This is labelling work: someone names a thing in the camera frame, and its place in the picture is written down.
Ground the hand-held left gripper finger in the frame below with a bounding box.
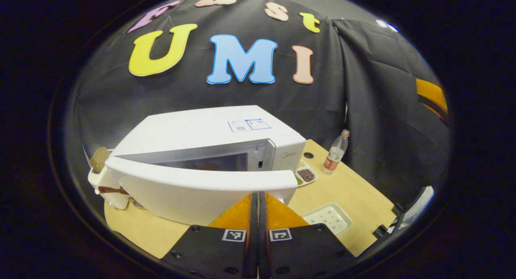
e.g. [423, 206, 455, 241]
[258, 192, 359, 279]
[160, 192, 258, 279]

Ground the white microwave oven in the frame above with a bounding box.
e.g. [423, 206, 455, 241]
[104, 106, 307, 226]

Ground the white food tray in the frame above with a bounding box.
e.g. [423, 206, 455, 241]
[302, 202, 353, 236]

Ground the divided dish of grains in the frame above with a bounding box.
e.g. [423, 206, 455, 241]
[294, 159, 318, 187]

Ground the ceiling light panel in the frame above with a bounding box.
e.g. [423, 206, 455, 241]
[377, 19, 399, 33]

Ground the plastic bottle with red label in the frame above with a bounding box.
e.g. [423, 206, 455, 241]
[322, 129, 350, 175]

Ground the white toaster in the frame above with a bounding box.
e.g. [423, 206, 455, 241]
[88, 162, 130, 210]

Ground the black backdrop cloth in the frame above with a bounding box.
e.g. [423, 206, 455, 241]
[64, 0, 451, 207]

